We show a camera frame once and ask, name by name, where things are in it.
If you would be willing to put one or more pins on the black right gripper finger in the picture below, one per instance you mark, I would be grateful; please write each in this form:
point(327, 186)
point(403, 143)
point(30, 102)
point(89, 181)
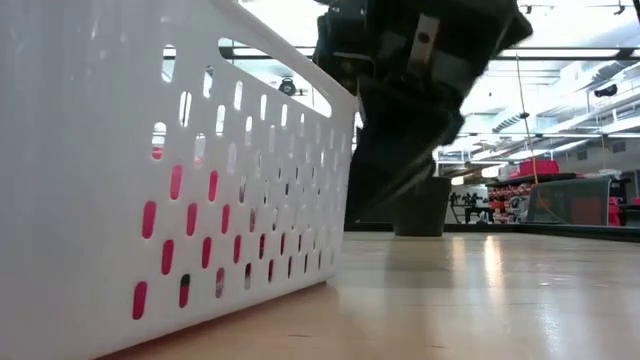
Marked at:
point(380, 185)
point(405, 130)

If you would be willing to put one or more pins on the white perforated plastic basket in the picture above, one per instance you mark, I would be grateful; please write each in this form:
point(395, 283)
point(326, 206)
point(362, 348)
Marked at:
point(75, 150)

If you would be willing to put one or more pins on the green plant in black pot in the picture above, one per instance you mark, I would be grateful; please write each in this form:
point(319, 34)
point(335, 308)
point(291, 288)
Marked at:
point(425, 210)

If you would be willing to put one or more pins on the shelf with red items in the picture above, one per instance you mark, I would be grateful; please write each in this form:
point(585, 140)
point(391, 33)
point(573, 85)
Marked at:
point(505, 192)

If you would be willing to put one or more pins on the red storage bins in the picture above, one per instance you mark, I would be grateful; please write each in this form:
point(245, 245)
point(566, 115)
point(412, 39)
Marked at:
point(537, 168)

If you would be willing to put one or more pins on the grey green cart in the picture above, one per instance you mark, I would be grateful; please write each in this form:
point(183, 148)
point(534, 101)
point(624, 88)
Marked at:
point(575, 200)

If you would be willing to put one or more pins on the black ceiling camera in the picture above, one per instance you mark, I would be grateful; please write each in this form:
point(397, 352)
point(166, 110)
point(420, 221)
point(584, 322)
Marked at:
point(287, 86)
point(605, 91)

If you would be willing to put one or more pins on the black metal rig frame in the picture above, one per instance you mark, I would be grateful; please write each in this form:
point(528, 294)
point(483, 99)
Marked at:
point(550, 230)

